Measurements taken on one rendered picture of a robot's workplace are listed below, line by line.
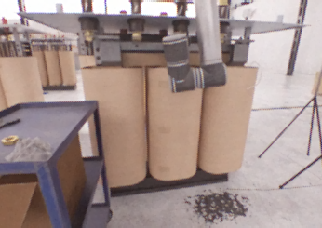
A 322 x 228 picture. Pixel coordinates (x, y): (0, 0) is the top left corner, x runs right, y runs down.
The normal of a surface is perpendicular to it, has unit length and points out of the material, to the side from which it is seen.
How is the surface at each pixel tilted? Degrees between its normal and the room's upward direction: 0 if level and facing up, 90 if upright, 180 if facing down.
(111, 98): 90
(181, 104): 90
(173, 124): 90
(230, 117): 90
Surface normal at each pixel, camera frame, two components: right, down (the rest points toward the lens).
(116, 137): 0.18, 0.31
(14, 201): 0.07, -0.72
